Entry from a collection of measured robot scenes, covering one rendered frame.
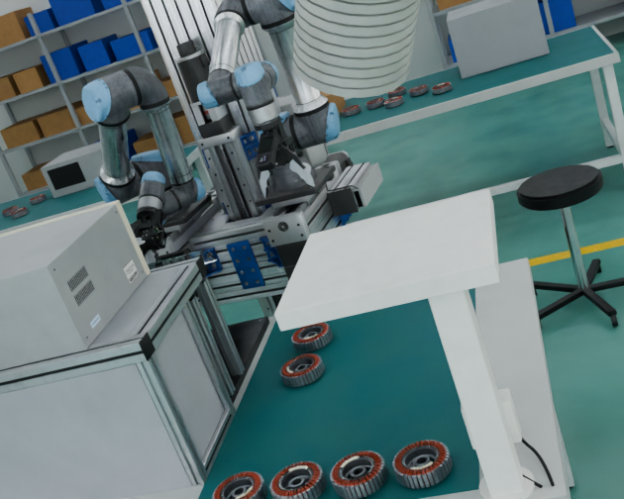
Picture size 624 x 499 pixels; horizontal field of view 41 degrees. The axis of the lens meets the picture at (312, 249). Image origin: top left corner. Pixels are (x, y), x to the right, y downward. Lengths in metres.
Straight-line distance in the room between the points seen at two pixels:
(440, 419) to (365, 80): 0.91
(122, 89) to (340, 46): 1.56
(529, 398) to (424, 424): 0.22
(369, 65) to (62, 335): 1.01
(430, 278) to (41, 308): 0.88
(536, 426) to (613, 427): 1.25
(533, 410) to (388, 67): 0.89
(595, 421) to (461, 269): 1.74
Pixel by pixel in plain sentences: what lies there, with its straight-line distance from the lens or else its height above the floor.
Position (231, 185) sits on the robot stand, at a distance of 2.95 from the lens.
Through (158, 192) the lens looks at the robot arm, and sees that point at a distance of 2.61.
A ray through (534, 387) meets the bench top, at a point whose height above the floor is 0.75.
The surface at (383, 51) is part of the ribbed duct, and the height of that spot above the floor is 1.58.
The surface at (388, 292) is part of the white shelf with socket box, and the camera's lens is 1.33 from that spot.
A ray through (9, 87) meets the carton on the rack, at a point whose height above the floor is 1.38.
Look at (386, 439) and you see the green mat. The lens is 1.80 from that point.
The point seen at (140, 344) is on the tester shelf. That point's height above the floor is 1.11.
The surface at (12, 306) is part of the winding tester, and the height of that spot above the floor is 1.25.
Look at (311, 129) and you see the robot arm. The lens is 2.65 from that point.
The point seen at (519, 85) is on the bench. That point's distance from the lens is 4.51.
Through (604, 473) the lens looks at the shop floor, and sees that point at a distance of 2.78.
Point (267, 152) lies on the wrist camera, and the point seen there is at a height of 1.29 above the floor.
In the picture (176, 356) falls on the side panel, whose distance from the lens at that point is 1.91.
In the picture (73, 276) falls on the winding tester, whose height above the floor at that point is 1.26.
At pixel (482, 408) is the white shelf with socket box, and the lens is 1.46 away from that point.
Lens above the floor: 1.73
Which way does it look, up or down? 19 degrees down
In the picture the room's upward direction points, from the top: 20 degrees counter-clockwise
